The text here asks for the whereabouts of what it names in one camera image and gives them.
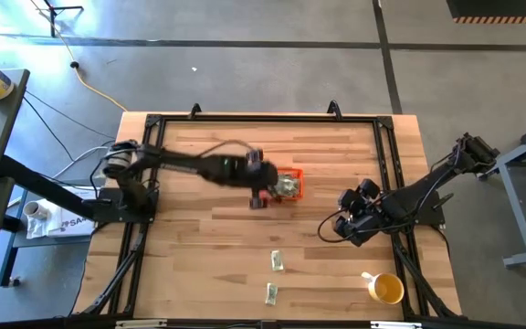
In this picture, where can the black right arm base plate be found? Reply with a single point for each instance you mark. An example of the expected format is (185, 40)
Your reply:
(427, 215)

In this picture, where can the orange plastic mesh basket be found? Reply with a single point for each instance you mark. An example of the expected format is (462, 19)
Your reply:
(297, 172)

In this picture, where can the black tripod stand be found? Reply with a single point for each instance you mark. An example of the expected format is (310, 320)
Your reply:
(53, 18)

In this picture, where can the black aluminium table frame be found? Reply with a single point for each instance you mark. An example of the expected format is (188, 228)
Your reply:
(267, 119)

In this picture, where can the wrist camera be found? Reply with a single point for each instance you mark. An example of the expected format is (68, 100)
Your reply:
(255, 155)
(369, 187)

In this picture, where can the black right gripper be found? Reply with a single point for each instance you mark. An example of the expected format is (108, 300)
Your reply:
(368, 217)

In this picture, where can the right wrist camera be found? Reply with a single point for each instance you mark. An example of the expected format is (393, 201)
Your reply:
(369, 187)

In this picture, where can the black desk support beam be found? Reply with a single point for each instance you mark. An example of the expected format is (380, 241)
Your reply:
(39, 185)

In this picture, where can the blue desk foot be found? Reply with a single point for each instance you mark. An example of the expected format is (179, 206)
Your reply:
(6, 260)

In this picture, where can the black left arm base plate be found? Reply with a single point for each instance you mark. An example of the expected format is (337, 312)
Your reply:
(108, 212)

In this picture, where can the grey metal table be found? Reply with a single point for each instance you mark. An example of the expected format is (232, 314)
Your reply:
(517, 215)

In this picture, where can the silver metal bracket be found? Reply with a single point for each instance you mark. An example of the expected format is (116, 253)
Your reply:
(139, 324)
(395, 325)

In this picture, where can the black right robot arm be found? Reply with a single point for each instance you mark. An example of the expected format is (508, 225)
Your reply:
(427, 187)

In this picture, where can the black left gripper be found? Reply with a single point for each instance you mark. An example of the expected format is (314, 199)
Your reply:
(263, 176)

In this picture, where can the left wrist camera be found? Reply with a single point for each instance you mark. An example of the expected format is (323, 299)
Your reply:
(255, 155)

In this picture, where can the white printed plastic bag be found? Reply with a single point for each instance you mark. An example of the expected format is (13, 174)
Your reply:
(69, 224)

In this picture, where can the black hazard-striped mat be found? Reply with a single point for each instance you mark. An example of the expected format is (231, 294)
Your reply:
(500, 8)

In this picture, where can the white paper cup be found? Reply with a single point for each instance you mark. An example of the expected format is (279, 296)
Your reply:
(34, 210)

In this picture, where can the yellow mug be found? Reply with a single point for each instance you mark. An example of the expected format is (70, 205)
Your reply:
(388, 289)

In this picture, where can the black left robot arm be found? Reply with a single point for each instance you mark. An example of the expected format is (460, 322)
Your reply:
(176, 162)

